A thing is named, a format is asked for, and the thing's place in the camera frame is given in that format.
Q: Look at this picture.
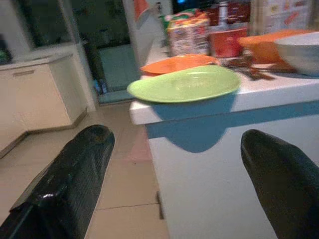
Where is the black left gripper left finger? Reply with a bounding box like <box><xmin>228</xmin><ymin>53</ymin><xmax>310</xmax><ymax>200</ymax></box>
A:
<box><xmin>0</xmin><ymin>124</ymin><xmax>116</xmax><ymax>239</ymax></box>

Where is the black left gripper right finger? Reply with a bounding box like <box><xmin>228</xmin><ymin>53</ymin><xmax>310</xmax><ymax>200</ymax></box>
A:
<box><xmin>240</xmin><ymin>129</ymin><xmax>319</xmax><ymax>239</ymax></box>

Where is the white counter cabinet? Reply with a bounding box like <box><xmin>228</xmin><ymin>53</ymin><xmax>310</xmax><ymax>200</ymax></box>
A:
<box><xmin>129</xmin><ymin>44</ymin><xmax>319</xmax><ymax>239</ymax></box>

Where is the cream low cabinet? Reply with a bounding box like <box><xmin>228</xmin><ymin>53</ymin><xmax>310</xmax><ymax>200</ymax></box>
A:
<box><xmin>0</xmin><ymin>52</ymin><xmax>88</xmax><ymax>159</ymax></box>

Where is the brown chopsticks bundle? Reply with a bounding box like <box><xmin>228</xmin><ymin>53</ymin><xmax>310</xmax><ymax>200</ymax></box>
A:
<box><xmin>220</xmin><ymin>56</ymin><xmax>277</xmax><ymax>81</ymax></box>

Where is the white bowl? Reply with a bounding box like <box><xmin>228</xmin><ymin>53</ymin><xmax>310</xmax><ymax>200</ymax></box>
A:
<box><xmin>273</xmin><ymin>31</ymin><xmax>319</xmax><ymax>77</ymax></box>

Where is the orange bowl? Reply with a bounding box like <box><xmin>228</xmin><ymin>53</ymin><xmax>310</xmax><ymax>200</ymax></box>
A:
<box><xmin>237</xmin><ymin>29</ymin><xmax>311</xmax><ymax>71</ymax></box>

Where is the green plate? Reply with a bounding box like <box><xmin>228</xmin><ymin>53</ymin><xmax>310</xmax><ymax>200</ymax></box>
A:
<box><xmin>127</xmin><ymin>65</ymin><xmax>242</xmax><ymax>104</ymax></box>

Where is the red box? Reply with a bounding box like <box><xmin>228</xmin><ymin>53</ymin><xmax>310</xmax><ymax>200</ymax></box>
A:
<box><xmin>208</xmin><ymin>26</ymin><xmax>248</xmax><ymax>58</ymax></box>

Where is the orange plate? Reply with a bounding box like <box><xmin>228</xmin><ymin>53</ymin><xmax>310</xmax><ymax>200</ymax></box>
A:
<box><xmin>140</xmin><ymin>54</ymin><xmax>220</xmax><ymax>75</ymax></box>

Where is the white refrigerator with stickers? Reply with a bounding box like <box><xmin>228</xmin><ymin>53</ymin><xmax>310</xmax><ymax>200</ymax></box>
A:
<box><xmin>249</xmin><ymin>0</ymin><xmax>312</xmax><ymax>35</ymax></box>

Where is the colourful printed snack box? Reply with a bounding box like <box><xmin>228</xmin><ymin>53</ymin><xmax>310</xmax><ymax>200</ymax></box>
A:
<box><xmin>165</xmin><ymin>8</ymin><xmax>210</xmax><ymax>57</ymax></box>

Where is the dark bottle with silver cap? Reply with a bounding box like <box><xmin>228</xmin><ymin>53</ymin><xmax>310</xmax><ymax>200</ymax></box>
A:
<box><xmin>218</xmin><ymin>0</ymin><xmax>229</xmax><ymax>27</ymax></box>

